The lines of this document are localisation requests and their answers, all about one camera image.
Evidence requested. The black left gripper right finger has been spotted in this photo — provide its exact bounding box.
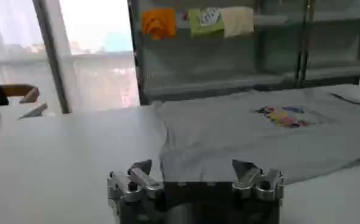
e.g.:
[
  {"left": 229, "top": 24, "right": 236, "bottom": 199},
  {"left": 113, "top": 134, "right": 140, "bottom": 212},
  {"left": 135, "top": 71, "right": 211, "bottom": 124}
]
[{"left": 232, "top": 159, "right": 286, "bottom": 203}]

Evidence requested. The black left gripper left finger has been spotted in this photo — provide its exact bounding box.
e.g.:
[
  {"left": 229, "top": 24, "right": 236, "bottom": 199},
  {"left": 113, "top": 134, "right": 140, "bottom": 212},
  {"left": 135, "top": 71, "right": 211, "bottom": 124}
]
[{"left": 106, "top": 159, "right": 165, "bottom": 211}]

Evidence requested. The grey T-shirt with colourful print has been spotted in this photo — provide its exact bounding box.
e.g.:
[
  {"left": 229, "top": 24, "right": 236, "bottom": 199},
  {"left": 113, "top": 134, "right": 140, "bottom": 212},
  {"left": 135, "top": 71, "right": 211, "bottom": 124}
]
[{"left": 159, "top": 83, "right": 360, "bottom": 185}]

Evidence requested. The grey metal shelf with clothes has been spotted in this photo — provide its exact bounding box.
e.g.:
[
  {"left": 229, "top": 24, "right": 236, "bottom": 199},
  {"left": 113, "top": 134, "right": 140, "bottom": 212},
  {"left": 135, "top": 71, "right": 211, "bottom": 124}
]
[{"left": 127, "top": 0, "right": 307, "bottom": 106}]

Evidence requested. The brown wooden chair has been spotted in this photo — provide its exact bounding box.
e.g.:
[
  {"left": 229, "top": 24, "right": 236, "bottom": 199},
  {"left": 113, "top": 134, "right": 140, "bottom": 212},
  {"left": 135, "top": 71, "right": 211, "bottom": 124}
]
[{"left": 0, "top": 84, "right": 49, "bottom": 120}]

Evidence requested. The grey window pillar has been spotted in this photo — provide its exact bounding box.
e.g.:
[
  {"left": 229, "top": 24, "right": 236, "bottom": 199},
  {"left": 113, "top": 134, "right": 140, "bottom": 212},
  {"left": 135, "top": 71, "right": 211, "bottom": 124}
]
[{"left": 32, "top": 0, "right": 78, "bottom": 115}]

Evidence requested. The empty grey metal shelf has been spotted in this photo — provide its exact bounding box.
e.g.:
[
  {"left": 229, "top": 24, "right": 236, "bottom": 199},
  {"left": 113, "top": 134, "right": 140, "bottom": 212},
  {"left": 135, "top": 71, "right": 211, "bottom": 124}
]
[{"left": 298, "top": 0, "right": 360, "bottom": 88}]

